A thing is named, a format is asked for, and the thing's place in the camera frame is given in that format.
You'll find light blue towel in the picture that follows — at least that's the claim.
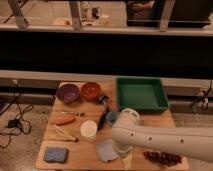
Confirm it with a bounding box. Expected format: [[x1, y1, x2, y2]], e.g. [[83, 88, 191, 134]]
[[96, 139, 118, 162]]

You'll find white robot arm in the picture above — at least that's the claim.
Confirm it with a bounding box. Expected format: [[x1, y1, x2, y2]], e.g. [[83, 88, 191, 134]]
[[111, 108, 213, 163]]

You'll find orange bowl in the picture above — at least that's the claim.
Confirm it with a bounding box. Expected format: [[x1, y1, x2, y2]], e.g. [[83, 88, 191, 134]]
[[81, 82, 102, 101]]

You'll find purple bowl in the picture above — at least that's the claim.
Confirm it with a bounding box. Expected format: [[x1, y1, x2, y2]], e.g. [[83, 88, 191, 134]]
[[56, 84, 80, 103]]

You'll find bunch of dark grapes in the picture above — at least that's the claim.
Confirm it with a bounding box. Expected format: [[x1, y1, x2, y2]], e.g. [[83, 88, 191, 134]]
[[143, 151, 182, 167]]

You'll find blue cup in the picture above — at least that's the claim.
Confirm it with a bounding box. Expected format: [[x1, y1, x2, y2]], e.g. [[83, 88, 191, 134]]
[[106, 111, 119, 126]]

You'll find white cup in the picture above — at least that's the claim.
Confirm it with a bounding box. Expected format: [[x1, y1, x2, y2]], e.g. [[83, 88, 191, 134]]
[[80, 120, 97, 139]]

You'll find metal fork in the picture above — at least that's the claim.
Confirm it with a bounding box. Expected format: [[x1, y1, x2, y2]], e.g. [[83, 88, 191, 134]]
[[60, 111, 85, 117]]

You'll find black dish brush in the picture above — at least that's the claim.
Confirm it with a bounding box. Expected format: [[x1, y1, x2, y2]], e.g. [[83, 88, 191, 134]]
[[97, 95, 109, 130]]

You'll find green plastic tray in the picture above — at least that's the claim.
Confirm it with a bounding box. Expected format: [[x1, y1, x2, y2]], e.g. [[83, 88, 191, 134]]
[[116, 77, 170, 113]]

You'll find orange carrot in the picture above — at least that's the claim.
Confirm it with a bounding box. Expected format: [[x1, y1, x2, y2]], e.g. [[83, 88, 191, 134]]
[[50, 116, 76, 126]]

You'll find blue sponge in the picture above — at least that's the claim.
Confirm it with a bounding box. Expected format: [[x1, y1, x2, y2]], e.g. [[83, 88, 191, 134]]
[[43, 147, 69, 163]]

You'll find black power adapter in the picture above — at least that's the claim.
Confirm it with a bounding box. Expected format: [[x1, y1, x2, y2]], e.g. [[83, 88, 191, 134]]
[[7, 119, 19, 128]]

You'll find black cable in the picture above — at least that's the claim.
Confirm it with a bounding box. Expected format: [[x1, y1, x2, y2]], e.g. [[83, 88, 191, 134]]
[[0, 81, 34, 150]]

